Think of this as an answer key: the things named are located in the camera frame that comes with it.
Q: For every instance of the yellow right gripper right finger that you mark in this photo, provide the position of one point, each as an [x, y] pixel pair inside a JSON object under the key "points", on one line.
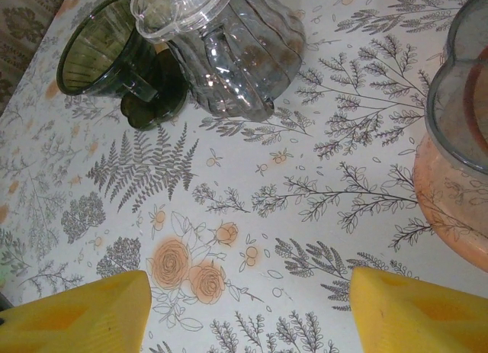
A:
{"points": [[419, 318]]}

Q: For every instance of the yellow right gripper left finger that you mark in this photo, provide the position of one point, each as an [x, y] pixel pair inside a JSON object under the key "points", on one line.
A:
{"points": [[68, 318]]}

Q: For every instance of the smoky grey plastic dripper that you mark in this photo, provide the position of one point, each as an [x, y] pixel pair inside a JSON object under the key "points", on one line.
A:
{"points": [[457, 113]]}

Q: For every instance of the dark green plastic dripper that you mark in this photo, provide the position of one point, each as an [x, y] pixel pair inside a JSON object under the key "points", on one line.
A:
{"points": [[95, 44]]}

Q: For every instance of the pink glass carafe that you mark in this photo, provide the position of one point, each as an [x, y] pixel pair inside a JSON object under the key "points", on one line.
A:
{"points": [[450, 215]]}

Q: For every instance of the floral patterned tablecloth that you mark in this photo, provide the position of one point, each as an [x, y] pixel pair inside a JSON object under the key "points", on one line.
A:
{"points": [[267, 177]]}

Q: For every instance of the smoky grey ribbed glass carafe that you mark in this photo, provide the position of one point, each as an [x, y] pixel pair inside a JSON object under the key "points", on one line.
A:
{"points": [[248, 63]]}

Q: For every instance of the clear glass pitcher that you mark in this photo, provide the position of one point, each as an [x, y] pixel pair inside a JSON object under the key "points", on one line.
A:
{"points": [[183, 10]]}

